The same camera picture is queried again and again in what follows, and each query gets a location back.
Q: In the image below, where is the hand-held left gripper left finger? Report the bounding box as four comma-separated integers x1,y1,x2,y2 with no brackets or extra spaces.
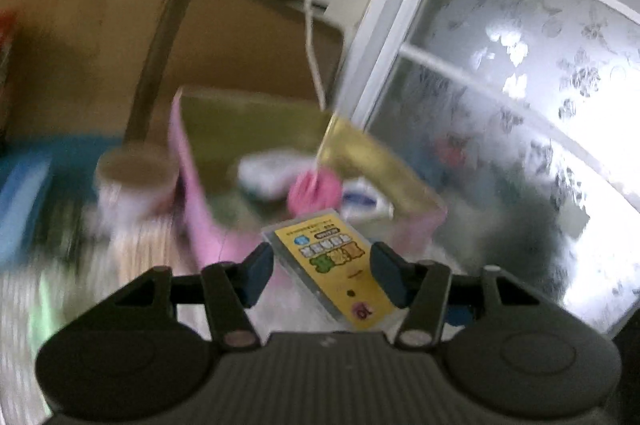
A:
107,242,275,351

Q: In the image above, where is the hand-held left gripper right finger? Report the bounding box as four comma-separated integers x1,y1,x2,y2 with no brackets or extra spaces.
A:
370,242,538,348

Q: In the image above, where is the yellow card packet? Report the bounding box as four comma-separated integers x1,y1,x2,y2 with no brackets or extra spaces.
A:
260,207,401,333

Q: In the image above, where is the pink tin box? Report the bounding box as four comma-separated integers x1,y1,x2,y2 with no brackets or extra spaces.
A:
167,87,448,268

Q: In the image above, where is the pink soft cloth ball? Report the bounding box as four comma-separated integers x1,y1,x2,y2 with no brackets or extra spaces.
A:
287,170,343,215

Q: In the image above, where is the white round can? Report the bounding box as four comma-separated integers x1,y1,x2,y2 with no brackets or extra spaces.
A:
95,144,181,226

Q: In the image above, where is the white tissue packet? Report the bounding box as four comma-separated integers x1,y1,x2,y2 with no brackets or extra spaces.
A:
236,152,301,198

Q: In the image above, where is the white patterned tablecloth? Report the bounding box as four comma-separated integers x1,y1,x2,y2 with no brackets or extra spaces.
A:
0,215,211,411

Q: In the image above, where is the blue textured mat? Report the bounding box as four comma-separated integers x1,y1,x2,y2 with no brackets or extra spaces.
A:
0,137,128,268

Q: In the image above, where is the frosted floral window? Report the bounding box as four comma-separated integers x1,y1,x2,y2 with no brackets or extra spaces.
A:
340,0,640,341

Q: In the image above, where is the brown tin lid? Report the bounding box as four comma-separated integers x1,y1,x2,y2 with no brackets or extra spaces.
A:
125,0,347,146

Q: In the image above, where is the brown cardboard sheet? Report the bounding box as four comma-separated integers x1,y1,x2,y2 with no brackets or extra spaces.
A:
0,0,203,143

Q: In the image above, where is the white charger cable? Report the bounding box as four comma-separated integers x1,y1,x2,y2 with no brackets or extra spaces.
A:
299,0,328,112

